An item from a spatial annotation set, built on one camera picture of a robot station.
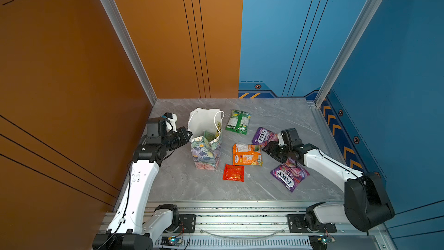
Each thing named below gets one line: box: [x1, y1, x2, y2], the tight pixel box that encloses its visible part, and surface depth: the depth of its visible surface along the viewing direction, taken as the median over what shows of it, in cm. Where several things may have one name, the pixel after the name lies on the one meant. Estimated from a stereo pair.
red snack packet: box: [222, 163, 245, 183], surface depth 89 cm
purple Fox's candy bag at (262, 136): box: [252, 127, 279, 147], surface depth 102 cm
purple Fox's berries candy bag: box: [269, 157, 311, 193], surface depth 86 cm
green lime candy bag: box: [225, 109, 252, 135], surface depth 107 cm
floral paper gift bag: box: [187, 108, 225, 171], surface depth 79 cm
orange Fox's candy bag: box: [232, 143, 264, 167], surface depth 93 cm
